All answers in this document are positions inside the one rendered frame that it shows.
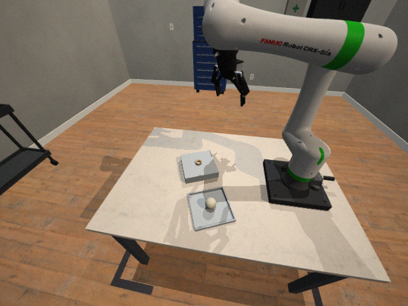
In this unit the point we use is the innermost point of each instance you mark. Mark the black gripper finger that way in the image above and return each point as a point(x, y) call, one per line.
point(216, 81)
point(240, 84)

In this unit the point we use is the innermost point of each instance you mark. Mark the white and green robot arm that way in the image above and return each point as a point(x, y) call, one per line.
point(339, 45)

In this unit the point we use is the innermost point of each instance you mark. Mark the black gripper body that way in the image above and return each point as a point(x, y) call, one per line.
point(227, 66)

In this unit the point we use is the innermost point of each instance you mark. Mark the tan ball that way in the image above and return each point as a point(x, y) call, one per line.
point(210, 203)

